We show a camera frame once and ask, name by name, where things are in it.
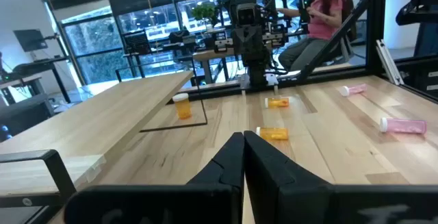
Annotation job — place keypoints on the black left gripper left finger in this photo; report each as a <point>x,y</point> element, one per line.
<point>205,200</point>

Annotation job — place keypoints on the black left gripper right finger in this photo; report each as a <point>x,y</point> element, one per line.
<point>291,200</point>

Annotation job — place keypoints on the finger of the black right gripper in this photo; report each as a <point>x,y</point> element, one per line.
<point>246,42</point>
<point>256,42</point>

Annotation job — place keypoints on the small orange medicine bottle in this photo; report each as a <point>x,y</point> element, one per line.
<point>277,102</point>
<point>273,134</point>

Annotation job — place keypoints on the large orange medicine bottle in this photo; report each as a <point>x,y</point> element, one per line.
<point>182,107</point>

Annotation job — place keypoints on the pink medicine bottle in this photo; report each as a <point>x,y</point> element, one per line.
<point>354,89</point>
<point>403,125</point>

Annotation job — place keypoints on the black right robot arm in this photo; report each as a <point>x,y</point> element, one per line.
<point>258,70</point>

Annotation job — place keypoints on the black monitor on arm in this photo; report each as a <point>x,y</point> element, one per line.
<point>30,40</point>

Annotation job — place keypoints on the wooden shelf black metal legs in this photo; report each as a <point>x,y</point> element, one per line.
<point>102,121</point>

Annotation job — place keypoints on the light wooden desk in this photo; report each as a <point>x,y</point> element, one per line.
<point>212,55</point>

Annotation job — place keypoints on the green potted office plant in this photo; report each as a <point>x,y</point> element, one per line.
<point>203,11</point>

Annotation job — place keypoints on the person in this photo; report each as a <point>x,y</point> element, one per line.
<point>321,22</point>

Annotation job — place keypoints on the black desktop monitor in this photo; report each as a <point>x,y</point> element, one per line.
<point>137,42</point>

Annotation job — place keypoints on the silver aluminium extrusion bar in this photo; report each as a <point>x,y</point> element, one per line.
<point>390,63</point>

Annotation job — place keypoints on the black standing desk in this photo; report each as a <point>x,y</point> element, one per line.
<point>37,66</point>

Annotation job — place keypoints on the black computer tower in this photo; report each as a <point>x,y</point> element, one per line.
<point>24,114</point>

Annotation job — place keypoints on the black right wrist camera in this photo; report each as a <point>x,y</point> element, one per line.
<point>245,14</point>

